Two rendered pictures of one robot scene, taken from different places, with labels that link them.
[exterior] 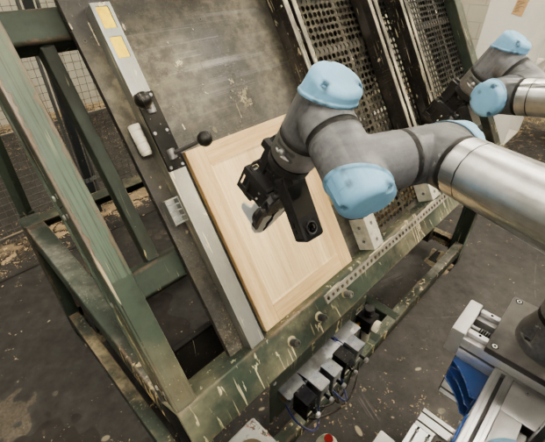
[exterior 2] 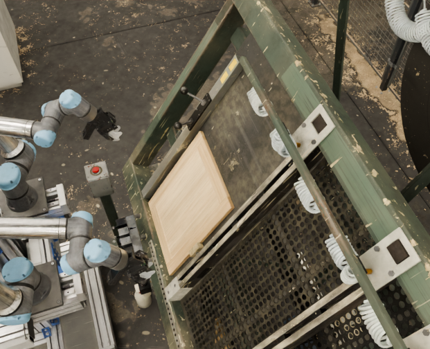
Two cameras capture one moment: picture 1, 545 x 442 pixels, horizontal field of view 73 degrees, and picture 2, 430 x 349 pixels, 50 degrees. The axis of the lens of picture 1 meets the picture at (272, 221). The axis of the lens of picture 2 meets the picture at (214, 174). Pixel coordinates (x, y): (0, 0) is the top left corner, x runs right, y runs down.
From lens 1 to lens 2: 223 cm
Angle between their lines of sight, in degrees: 74
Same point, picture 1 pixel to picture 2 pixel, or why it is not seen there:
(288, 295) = (157, 215)
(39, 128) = (190, 64)
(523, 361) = (39, 267)
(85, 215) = (172, 94)
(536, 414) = not seen: hidden behind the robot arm
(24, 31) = (236, 41)
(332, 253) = (172, 254)
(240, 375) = (133, 185)
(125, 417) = not seen: hidden behind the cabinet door
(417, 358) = not seen: outside the picture
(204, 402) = (130, 168)
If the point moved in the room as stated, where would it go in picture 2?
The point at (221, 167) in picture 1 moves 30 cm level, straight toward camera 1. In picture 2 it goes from (197, 155) to (138, 140)
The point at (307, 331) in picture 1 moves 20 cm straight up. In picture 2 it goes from (141, 227) to (136, 208)
